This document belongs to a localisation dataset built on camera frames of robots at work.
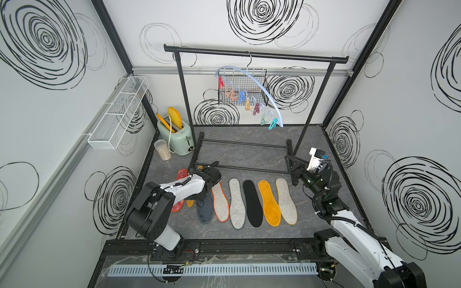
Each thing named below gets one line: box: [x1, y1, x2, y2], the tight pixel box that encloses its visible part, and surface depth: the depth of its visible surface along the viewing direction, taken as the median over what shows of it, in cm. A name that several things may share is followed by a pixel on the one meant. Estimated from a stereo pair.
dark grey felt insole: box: [195, 192, 214, 225], surface depth 86 cm
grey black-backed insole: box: [243, 180, 264, 228], surface depth 88 cm
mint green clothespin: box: [260, 109, 271, 126], surface depth 72 cm
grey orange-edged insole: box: [211, 181, 230, 222], surface depth 88 cm
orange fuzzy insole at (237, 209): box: [228, 177, 247, 230], surface depth 87 cm
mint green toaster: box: [156, 120, 196, 156], surface depth 98 cm
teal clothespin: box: [268, 117, 278, 131], surface depth 67 cm
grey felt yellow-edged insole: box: [276, 178, 298, 225], surface depth 88 cm
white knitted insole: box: [187, 173, 206, 180], surface depth 65 cm
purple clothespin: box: [252, 102, 260, 116], surface depth 72 cm
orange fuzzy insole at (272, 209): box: [258, 180, 281, 227], surface depth 87 cm
